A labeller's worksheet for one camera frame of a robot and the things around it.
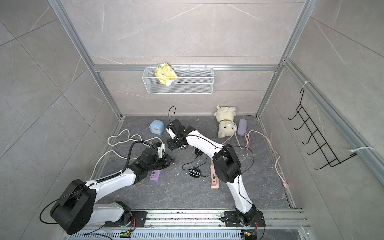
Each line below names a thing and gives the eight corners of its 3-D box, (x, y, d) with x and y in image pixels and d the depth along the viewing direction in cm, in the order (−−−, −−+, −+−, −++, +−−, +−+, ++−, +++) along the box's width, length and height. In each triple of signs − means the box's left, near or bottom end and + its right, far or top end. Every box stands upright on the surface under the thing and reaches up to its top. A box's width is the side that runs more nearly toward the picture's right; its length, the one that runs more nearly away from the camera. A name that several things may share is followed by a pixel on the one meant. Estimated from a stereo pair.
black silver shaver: (187, 174, 90) (187, 173, 88) (190, 167, 93) (190, 166, 91) (198, 179, 88) (198, 177, 86) (201, 172, 91) (201, 170, 89)
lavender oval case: (236, 135, 110) (237, 132, 107) (237, 120, 120) (238, 117, 117) (245, 136, 109) (247, 134, 106) (246, 121, 119) (247, 119, 116)
